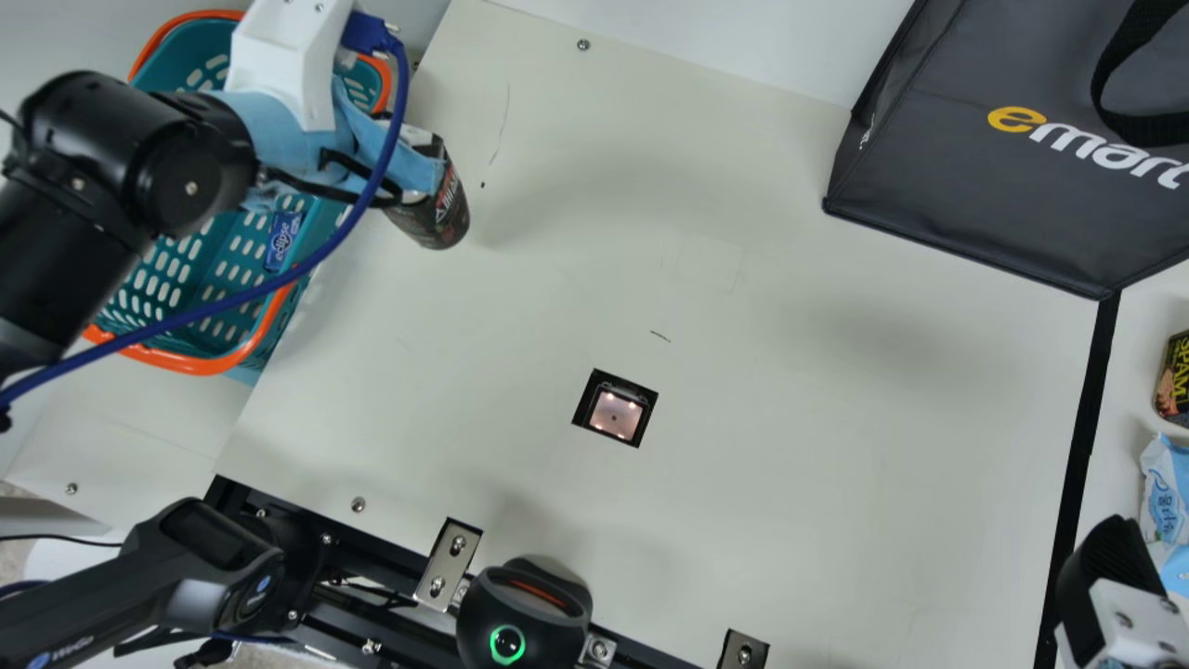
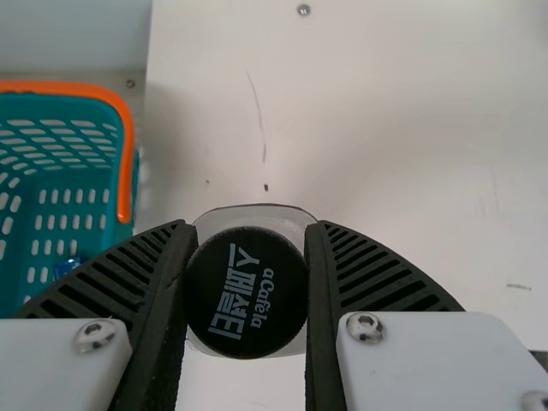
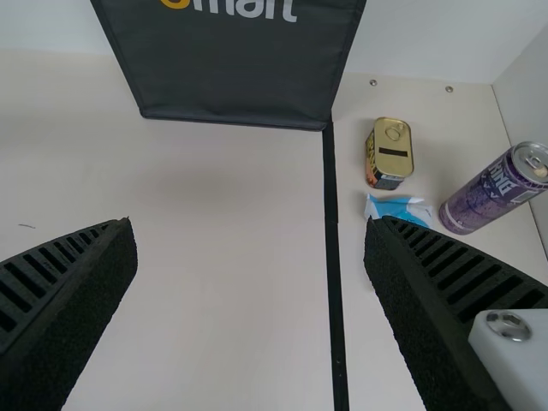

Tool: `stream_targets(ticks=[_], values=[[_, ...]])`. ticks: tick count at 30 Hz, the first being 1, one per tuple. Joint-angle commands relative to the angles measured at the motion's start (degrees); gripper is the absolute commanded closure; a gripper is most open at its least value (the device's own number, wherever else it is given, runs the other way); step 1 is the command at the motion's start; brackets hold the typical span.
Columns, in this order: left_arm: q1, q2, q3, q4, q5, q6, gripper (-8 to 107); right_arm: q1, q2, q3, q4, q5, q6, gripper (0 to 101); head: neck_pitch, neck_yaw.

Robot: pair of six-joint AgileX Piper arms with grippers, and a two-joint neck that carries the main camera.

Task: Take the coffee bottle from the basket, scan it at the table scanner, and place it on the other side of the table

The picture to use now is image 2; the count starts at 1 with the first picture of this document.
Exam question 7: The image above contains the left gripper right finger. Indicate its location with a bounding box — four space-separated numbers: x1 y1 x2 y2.
301 219 548 411

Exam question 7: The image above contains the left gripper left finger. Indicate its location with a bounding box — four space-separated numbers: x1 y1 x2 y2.
0 219 200 411

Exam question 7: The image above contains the dark coffee bottle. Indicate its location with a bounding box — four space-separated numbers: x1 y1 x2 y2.
182 203 319 360

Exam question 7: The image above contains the teal shopping basket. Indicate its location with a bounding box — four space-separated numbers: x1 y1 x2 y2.
0 80 140 319

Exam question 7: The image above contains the small blue pack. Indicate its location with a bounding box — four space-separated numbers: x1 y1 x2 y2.
54 255 82 279

